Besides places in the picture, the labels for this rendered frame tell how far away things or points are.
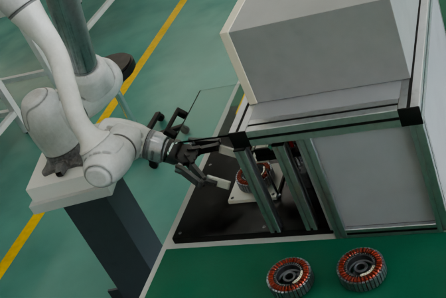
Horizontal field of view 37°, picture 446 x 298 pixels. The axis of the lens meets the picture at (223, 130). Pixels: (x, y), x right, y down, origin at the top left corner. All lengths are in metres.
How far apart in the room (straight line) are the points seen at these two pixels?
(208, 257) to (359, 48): 0.71
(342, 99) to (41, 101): 1.15
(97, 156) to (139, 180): 1.91
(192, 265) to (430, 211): 0.64
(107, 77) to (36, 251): 1.52
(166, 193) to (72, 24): 1.54
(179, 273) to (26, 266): 1.87
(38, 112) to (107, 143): 0.55
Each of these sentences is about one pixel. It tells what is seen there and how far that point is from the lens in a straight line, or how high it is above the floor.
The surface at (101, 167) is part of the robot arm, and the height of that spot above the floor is 1.07.
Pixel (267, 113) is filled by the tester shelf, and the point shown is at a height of 1.11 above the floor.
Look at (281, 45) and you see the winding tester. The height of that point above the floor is 1.26.
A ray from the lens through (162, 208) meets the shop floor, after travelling 3.41.
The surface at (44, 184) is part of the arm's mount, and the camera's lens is 2.42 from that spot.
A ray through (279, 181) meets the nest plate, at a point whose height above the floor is 0.78.
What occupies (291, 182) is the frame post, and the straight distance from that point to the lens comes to 1.63.
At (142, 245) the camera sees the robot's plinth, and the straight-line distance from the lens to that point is 2.64.
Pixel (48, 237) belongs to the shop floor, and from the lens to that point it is 3.71.
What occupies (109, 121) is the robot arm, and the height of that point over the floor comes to 1.07.
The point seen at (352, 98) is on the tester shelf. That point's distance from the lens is 1.51.
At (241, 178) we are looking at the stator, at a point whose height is 0.82.
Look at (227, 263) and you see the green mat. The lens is 1.78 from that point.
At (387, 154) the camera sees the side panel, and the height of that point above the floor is 0.99.
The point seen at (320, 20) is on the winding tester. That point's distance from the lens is 1.47.
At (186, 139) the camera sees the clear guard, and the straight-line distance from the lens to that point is 1.71.
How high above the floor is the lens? 1.92
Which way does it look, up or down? 31 degrees down
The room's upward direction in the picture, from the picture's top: 25 degrees counter-clockwise
